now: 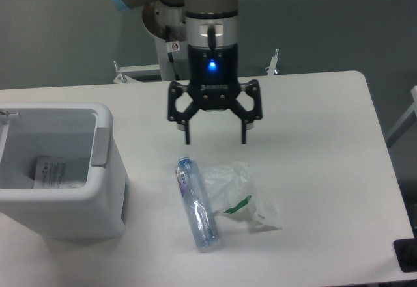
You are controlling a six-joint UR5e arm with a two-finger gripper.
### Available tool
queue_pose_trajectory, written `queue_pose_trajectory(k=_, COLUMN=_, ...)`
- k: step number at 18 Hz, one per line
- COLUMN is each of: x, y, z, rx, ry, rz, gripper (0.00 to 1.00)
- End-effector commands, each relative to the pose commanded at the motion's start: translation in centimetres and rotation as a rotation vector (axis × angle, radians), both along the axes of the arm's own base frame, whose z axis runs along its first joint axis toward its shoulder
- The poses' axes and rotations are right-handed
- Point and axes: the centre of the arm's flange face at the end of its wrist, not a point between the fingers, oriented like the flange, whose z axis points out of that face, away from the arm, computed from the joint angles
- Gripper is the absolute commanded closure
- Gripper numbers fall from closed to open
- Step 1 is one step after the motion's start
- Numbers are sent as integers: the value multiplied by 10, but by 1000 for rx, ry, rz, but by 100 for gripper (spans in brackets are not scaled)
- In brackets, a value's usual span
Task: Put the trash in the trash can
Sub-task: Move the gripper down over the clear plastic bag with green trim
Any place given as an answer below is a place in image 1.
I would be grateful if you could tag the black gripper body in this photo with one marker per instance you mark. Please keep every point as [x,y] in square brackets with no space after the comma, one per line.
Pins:
[214,85]

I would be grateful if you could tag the clear plastic bag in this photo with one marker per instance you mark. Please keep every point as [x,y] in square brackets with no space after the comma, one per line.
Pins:
[233,194]

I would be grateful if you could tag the clear plastic water bottle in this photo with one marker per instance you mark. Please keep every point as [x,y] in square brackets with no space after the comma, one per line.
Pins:
[197,205]

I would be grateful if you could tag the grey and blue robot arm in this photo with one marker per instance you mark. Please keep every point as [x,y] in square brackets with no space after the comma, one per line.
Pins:
[212,50]

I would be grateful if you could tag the white plastic trash can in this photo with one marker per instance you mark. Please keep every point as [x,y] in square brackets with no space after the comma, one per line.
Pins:
[62,129]

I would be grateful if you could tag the white printed wrapper in bin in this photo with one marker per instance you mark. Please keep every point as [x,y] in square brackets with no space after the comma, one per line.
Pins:
[60,172]

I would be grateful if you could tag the black device at table edge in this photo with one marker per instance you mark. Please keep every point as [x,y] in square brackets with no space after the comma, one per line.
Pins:
[405,250]

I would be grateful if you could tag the right levelling bolt bracket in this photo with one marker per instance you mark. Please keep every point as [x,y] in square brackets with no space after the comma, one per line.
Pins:
[272,69]

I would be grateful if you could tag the levelling bolt bracket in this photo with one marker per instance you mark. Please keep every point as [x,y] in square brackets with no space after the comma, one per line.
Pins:
[120,76]
[272,69]

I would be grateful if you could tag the left levelling bolt bracket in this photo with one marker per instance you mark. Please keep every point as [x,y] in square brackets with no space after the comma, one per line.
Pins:
[120,76]

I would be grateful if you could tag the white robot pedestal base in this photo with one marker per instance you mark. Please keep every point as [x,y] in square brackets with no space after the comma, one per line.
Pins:
[167,25]

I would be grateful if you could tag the white metal frame at right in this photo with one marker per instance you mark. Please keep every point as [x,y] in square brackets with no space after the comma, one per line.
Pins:
[405,121]

